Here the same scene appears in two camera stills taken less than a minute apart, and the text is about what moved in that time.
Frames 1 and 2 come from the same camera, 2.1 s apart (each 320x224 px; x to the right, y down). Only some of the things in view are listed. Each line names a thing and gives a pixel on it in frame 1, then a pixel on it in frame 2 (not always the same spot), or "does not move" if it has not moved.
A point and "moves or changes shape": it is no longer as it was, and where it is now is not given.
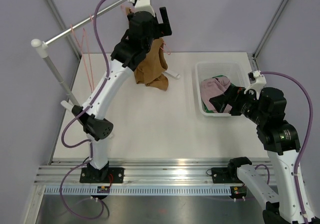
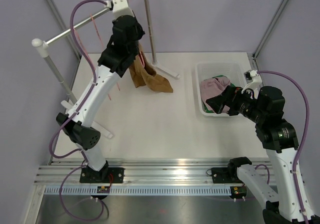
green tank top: x=204 y=106 does not move
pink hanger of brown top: x=127 y=10 → x=140 y=53
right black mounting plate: x=225 y=175 does not move
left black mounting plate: x=117 y=174 does not move
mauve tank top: x=212 y=87 does not move
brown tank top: x=152 y=71 moves or changes shape
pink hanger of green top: x=82 y=57 → x=80 y=43
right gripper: x=233 y=96 does not move
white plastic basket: x=233 y=70 does not move
